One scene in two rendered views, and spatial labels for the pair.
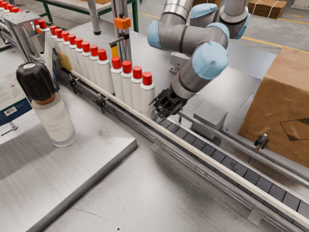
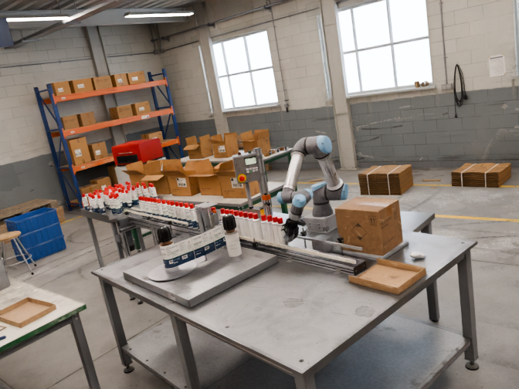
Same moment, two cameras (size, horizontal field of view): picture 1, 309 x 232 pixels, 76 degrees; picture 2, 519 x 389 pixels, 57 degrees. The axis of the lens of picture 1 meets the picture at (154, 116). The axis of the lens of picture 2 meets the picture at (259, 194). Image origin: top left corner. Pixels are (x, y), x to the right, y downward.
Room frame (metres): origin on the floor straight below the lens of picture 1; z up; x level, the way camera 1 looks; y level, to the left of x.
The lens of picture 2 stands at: (-2.31, -0.36, 1.96)
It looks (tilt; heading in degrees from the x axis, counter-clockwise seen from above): 14 degrees down; 10
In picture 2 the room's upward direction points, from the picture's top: 10 degrees counter-clockwise
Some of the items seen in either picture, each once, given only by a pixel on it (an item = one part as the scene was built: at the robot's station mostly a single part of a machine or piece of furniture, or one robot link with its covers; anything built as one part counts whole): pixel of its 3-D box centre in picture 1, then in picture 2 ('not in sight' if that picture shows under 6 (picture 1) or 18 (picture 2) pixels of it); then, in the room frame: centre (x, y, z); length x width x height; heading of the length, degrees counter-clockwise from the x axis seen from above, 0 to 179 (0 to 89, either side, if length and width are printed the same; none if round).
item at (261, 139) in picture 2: not in sight; (254, 143); (5.14, 0.83, 0.97); 0.43 x 0.42 x 0.37; 143
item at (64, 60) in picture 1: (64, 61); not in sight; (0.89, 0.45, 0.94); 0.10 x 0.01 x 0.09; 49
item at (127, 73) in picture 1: (128, 85); (271, 230); (0.63, 0.10, 0.98); 0.05 x 0.05 x 0.20
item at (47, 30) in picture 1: (48, 40); not in sight; (1.04, 0.57, 0.98); 0.05 x 0.05 x 0.20
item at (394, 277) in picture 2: not in sight; (386, 275); (0.06, -0.55, 0.85); 0.30 x 0.26 x 0.04; 49
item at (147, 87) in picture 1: (147, 97); (282, 232); (0.56, 0.02, 0.98); 0.05 x 0.05 x 0.20
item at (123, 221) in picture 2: not in sight; (124, 235); (1.91, 1.74, 0.71); 0.15 x 0.12 x 0.34; 139
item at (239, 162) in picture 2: not in sight; (246, 167); (0.85, 0.23, 1.38); 0.17 x 0.10 x 0.19; 104
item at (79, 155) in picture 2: not in sight; (118, 136); (7.45, 4.08, 1.26); 2.78 x 0.61 x 2.51; 147
